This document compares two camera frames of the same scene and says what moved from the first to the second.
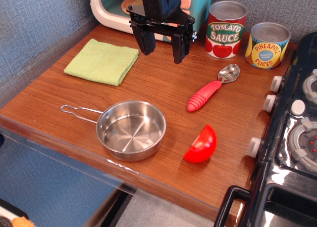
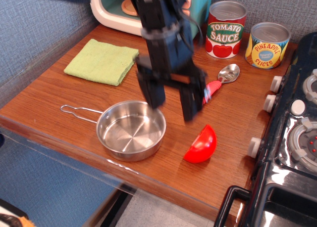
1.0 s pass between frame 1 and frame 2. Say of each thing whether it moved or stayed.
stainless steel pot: stayed
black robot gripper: moved
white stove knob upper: stayed
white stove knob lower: stayed
